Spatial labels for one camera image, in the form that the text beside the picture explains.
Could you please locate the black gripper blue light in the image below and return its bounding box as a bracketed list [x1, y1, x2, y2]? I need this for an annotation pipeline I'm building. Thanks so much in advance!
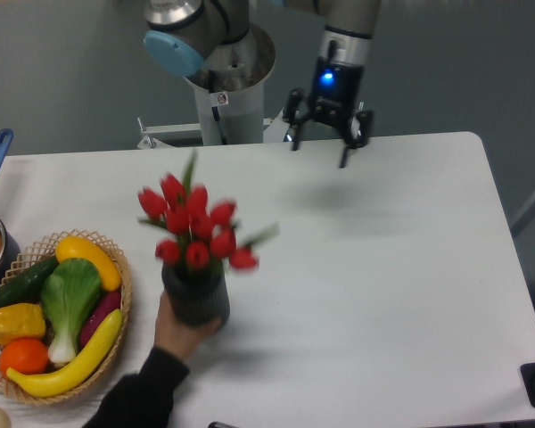
[283, 57, 374, 169]

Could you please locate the red tulip bouquet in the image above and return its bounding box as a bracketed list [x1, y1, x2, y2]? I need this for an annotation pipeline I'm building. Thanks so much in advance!
[137, 152, 279, 284]

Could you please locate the dark grey ribbed vase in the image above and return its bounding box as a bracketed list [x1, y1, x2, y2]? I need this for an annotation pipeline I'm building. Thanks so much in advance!
[161, 265, 231, 329]

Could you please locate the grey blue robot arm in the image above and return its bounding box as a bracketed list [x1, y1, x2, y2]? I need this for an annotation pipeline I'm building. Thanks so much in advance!
[144, 1, 381, 167]

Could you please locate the black sleeved forearm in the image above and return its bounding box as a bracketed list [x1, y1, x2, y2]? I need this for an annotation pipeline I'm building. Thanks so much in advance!
[85, 348, 189, 428]

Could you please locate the person's bare hand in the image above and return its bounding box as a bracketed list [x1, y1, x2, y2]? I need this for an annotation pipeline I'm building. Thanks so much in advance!
[153, 292, 221, 361]

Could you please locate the purple eggplant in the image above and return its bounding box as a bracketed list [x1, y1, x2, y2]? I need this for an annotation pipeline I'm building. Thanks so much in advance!
[78, 291, 121, 350]

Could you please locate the green bok choy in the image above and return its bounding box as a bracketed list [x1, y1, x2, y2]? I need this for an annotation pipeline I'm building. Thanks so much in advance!
[40, 258, 102, 366]

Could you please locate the black object bottom edge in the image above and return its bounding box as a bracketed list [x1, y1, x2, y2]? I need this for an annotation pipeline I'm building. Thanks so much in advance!
[207, 421, 239, 428]

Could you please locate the woven wicker basket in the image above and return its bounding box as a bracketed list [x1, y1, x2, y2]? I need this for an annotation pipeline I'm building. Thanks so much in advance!
[0, 229, 133, 406]

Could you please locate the green cucumber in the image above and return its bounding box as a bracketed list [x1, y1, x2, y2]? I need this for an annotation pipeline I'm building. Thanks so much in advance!
[0, 257, 58, 308]

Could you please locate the yellow banana squash lower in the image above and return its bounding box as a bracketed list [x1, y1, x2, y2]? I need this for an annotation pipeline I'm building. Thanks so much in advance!
[6, 309, 124, 399]

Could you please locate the yellow bell pepper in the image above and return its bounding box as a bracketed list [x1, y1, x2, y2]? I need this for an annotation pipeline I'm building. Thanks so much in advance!
[0, 303, 46, 345]

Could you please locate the orange fruit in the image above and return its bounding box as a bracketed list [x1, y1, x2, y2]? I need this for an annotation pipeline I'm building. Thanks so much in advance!
[0, 338, 49, 375]

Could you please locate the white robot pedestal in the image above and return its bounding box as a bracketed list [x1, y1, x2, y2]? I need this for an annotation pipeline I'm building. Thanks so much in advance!
[186, 23, 276, 145]

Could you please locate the white base bracket left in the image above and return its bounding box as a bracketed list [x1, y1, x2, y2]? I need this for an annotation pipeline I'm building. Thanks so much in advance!
[136, 117, 202, 150]

